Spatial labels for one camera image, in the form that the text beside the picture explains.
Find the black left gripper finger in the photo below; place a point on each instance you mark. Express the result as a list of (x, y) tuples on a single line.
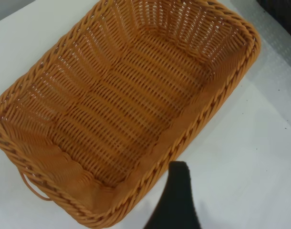
[(176, 202)]

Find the light brown wicker basket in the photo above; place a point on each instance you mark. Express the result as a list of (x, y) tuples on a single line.
[(117, 100)]

